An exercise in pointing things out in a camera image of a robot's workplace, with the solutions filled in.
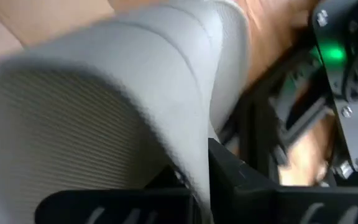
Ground grey foam slide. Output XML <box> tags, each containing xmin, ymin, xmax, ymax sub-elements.
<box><xmin>0</xmin><ymin>0</ymin><xmax>251</xmax><ymax>224</ymax></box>

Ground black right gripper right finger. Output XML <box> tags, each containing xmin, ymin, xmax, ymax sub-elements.
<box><xmin>208</xmin><ymin>138</ymin><xmax>358</xmax><ymax>224</ymax></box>

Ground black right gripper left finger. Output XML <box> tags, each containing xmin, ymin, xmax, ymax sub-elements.
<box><xmin>35</xmin><ymin>164</ymin><xmax>200</xmax><ymax>224</ymax></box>

